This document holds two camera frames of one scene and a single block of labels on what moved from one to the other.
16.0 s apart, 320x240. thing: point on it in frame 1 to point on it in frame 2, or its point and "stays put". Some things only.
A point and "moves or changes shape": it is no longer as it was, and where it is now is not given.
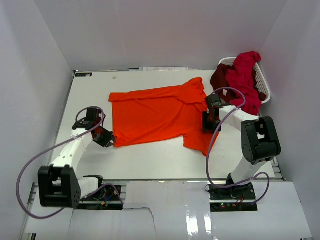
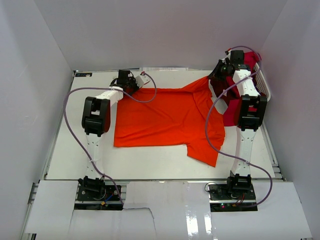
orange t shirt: (176, 110) moves or changes shape
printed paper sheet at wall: (162, 69) stays put
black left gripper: (105, 142) to (133, 79)
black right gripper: (206, 126) to (216, 74)
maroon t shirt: (218, 80) stays put
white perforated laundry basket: (262, 84) stays put
